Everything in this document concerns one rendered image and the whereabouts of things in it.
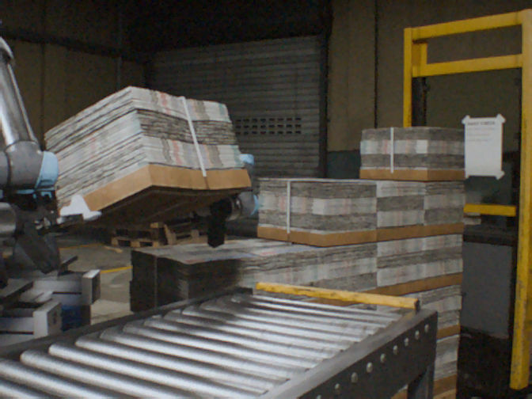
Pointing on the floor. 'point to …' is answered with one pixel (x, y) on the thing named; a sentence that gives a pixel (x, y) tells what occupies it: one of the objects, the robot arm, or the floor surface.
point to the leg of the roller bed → (422, 385)
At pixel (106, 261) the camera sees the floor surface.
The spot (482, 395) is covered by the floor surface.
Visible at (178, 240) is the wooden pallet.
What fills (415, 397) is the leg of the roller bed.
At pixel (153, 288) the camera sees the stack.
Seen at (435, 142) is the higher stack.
